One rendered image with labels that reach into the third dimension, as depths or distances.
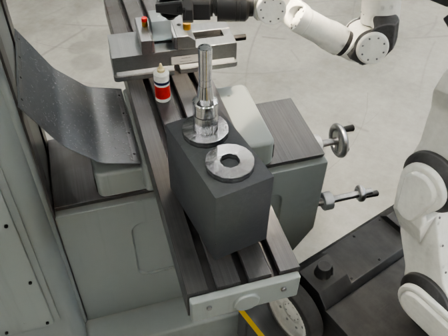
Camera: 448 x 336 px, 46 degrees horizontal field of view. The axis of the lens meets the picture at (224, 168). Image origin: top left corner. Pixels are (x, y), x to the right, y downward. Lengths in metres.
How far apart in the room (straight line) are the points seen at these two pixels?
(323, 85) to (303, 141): 1.56
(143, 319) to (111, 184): 0.62
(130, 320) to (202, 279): 0.87
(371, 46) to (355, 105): 1.74
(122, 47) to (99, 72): 1.74
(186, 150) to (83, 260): 0.72
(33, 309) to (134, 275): 0.31
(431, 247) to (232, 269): 0.51
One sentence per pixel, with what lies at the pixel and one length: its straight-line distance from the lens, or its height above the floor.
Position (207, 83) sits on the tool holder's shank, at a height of 1.28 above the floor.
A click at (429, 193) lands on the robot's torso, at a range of 1.18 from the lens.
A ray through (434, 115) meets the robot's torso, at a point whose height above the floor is 1.16.
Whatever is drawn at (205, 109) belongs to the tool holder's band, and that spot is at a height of 1.23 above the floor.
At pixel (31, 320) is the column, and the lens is 1.72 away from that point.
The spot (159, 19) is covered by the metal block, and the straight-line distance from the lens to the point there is 1.47.
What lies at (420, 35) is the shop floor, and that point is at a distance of 3.78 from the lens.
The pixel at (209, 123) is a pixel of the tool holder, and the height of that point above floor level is 1.20.
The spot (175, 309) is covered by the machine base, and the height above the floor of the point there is 0.20.
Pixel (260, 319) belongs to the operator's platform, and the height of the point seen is 0.40.
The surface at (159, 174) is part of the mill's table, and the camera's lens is 1.22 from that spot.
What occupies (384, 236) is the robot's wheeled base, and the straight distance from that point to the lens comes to 1.65.
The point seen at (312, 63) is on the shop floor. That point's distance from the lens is 3.31.
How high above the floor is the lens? 1.84
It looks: 46 degrees down
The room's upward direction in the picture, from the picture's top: 2 degrees clockwise
